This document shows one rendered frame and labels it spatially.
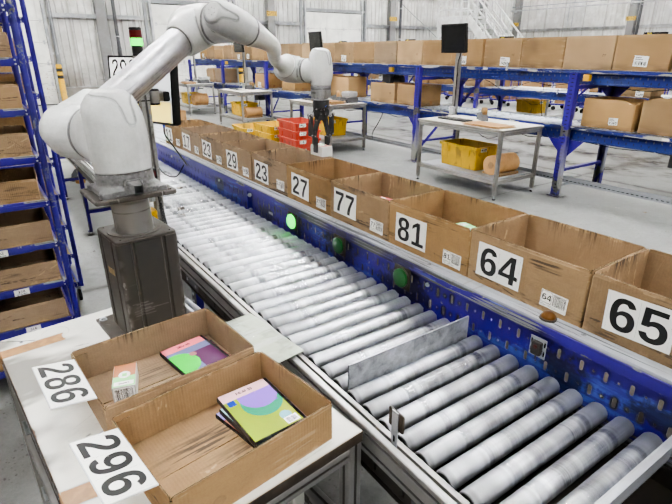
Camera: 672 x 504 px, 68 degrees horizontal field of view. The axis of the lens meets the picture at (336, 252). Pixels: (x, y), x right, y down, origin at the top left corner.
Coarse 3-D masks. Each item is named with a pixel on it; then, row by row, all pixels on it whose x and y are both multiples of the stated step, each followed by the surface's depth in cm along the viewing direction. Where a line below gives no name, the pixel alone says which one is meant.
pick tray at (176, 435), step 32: (256, 352) 128; (192, 384) 117; (224, 384) 124; (288, 384) 122; (128, 416) 107; (160, 416) 113; (192, 416) 119; (320, 416) 108; (160, 448) 109; (192, 448) 109; (224, 448) 109; (256, 448) 97; (288, 448) 104; (160, 480) 101; (192, 480) 101; (224, 480) 93; (256, 480) 100
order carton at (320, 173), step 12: (288, 168) 245; (300, 168) 251; (312, 168) 255; (324, 168) 259; (336, 168) 261; (348, 168) 253; (360, 168) 244; (288, 180) 247; (312, 180) 228; (324, 180) 220; (288, 192) 250; (312, 192) 231; (324, 192) 222; (312, 204) 233
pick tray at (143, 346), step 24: (192, 312) 148; (120, 336) 135; (144, 336) 140; (168, 336) 145; (192, 336) 150; (216, 336) 149; (240, 336) 136; (96, 360) 133; (120, 360) 137; (144, 360) 140; (96, 384) 130; (144, 384) 130; (168, 384) 117; (96, 408) 115; (120, 408) 111
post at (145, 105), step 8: (144, 96) 218; (144, 104) 218; (144, 112) 219; (152, 120) 222; (152, 128) 223; (152, 136) 224; (152, 144) 226; (152, 152) 227; (152, 160) 228; (160, 200) 235; (160, 216) 238
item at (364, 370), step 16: (464, 320) 153; (432, 336) 146; (448, 336) 151; (464, 336) 156; (384, 352) 136; (400, 352) 140; (416, 352) 144; (432, 352) 149; (352, 368) 131; (368, 368) 134; (384, 368) 138; (352, 384) 133
